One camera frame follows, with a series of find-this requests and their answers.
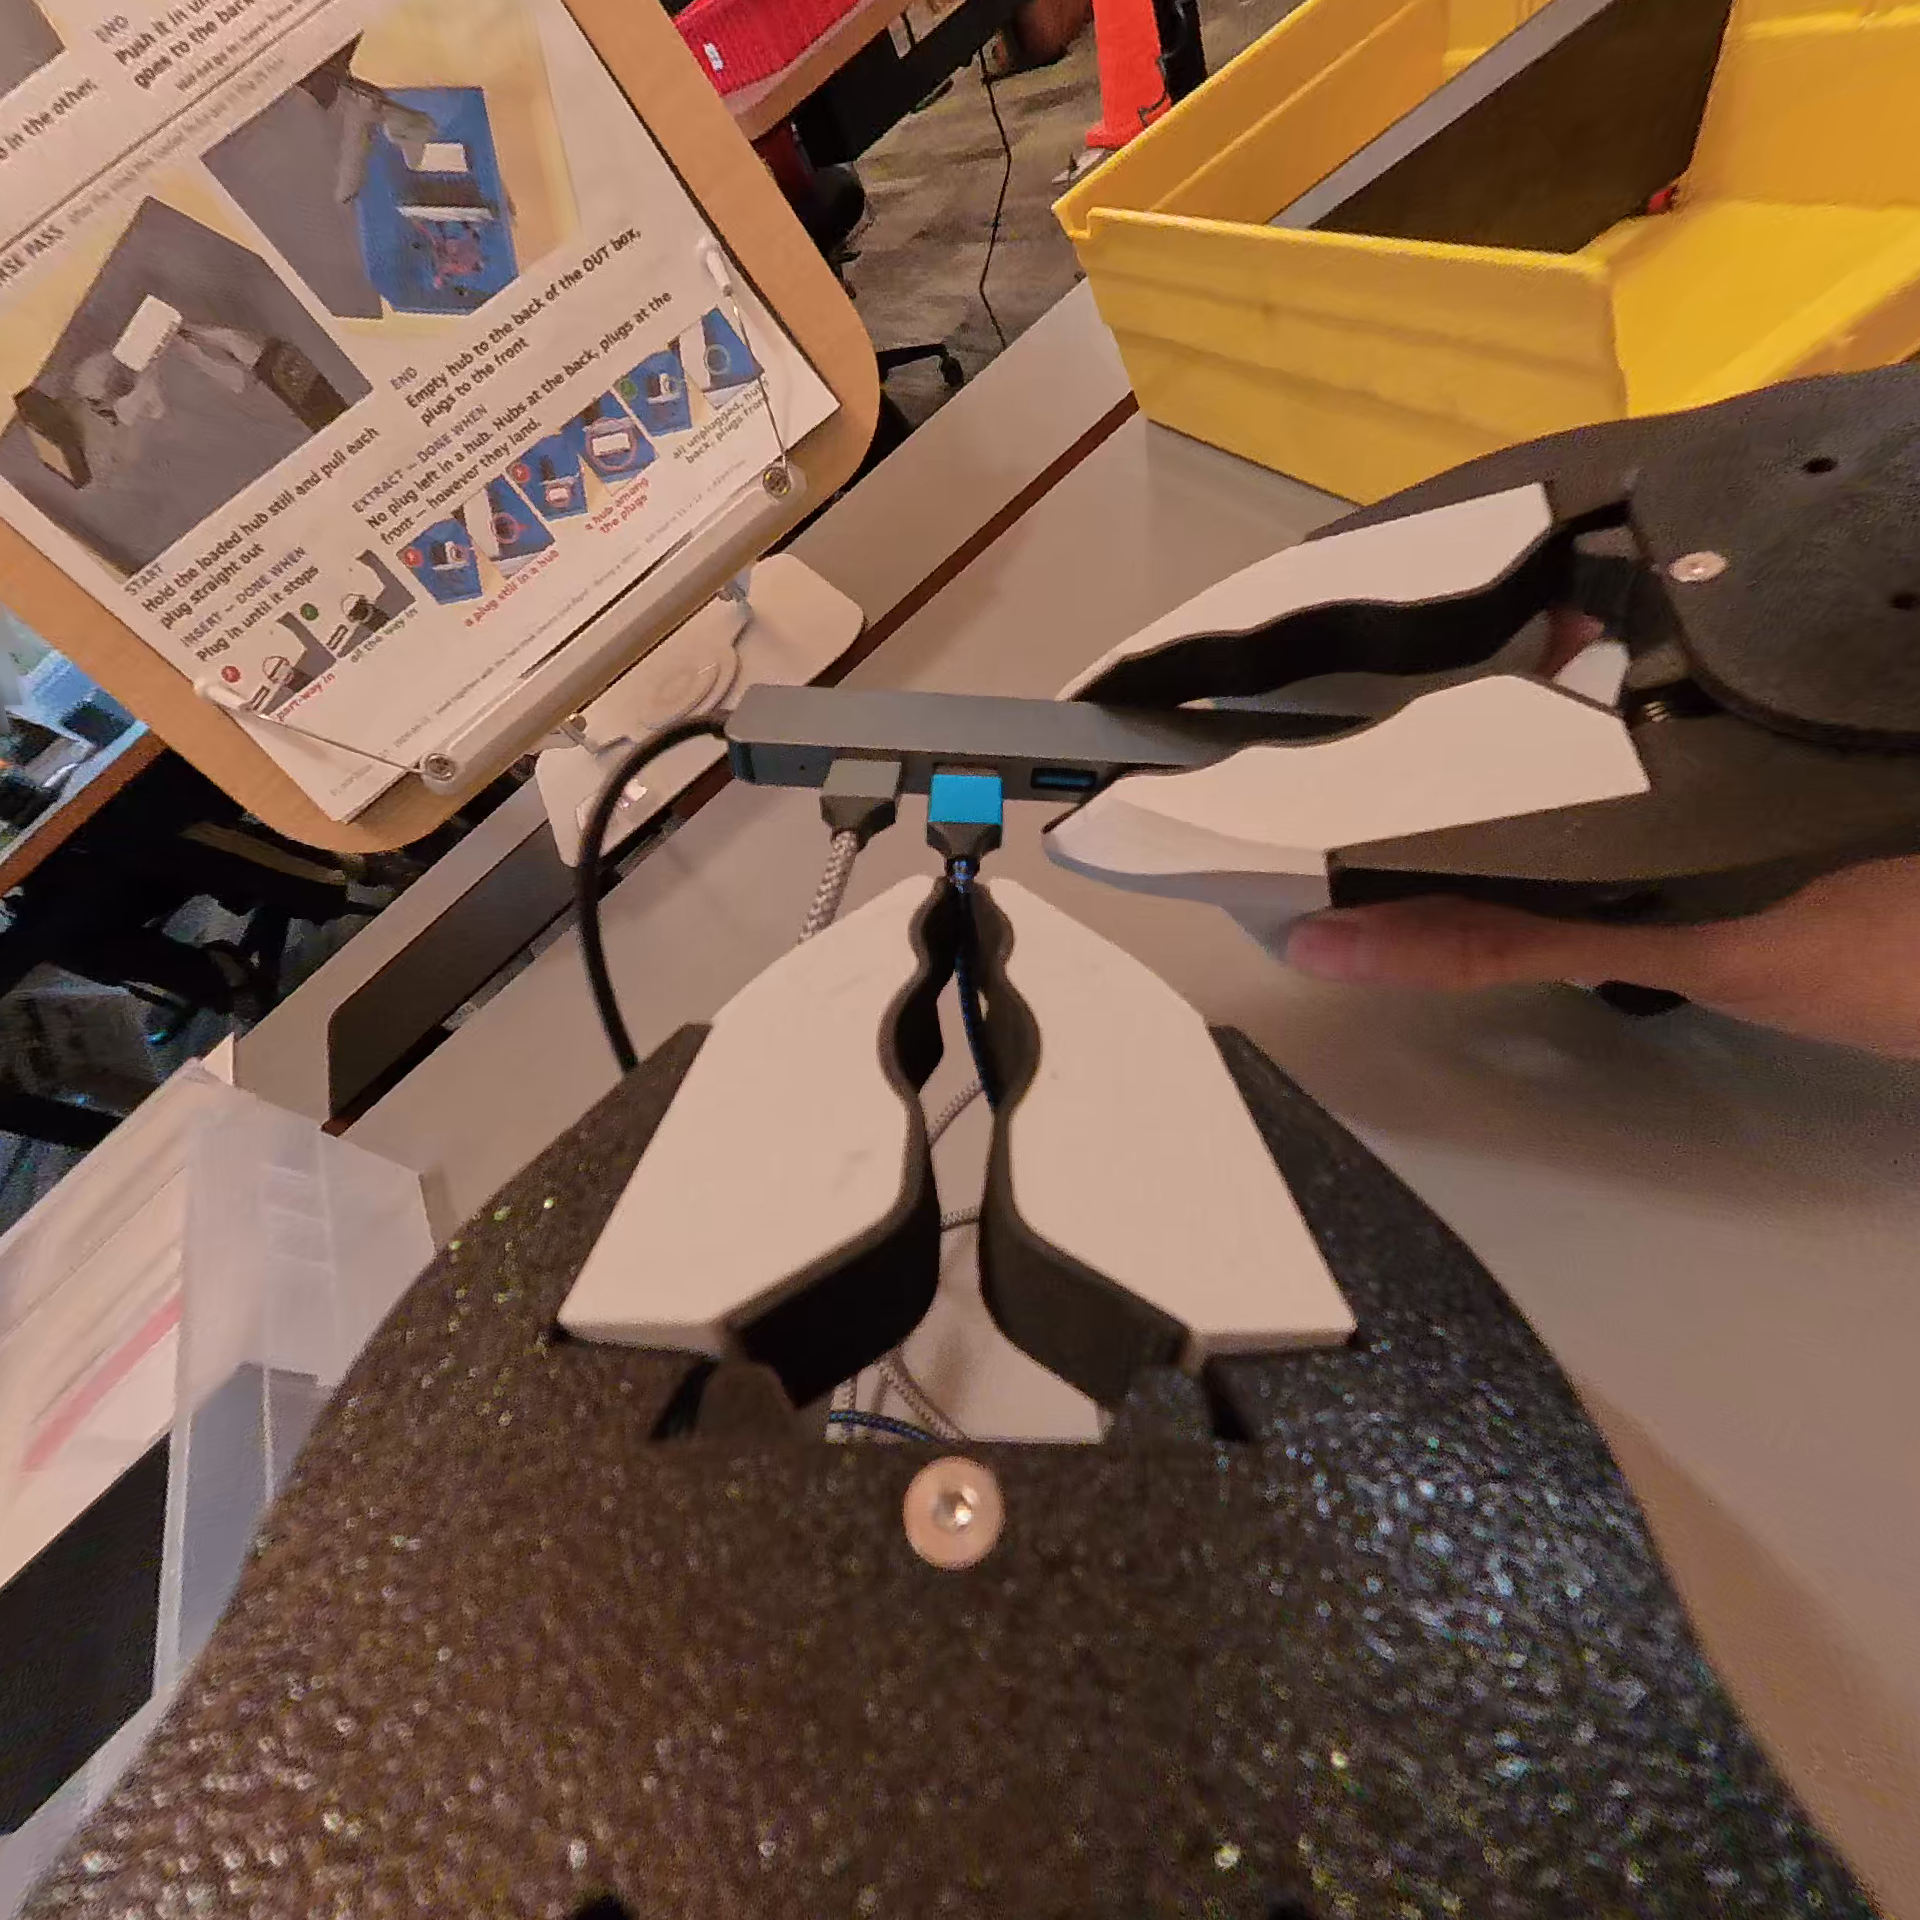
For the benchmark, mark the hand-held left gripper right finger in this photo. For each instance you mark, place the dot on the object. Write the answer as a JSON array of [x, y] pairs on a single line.
[[1155, 1172]]

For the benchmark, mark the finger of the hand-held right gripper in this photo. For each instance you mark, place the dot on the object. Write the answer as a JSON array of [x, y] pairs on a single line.
[[1349, 567], [1426, 765]]

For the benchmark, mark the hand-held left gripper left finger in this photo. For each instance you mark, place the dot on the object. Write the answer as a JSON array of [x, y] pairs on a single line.
[[763, 1172]]

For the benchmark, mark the yellow plastic bin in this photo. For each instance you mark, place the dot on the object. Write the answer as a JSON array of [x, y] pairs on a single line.
[[1349, 332]]

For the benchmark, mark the clear plastic bin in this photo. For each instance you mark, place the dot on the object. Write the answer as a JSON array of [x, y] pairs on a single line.
[[299, 1231]]

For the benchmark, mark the person's right hand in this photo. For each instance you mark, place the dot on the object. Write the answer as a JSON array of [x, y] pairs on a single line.
[[1727, 960]]

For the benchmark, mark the orange traffic cone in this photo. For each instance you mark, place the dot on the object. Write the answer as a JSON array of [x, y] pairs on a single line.
[[1123, 76]]

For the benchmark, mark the wooden display board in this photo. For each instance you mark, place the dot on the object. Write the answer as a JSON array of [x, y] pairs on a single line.
[[776, 299]]

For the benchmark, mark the red plastic bin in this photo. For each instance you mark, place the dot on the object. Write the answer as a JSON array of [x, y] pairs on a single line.
[[746, 35]]

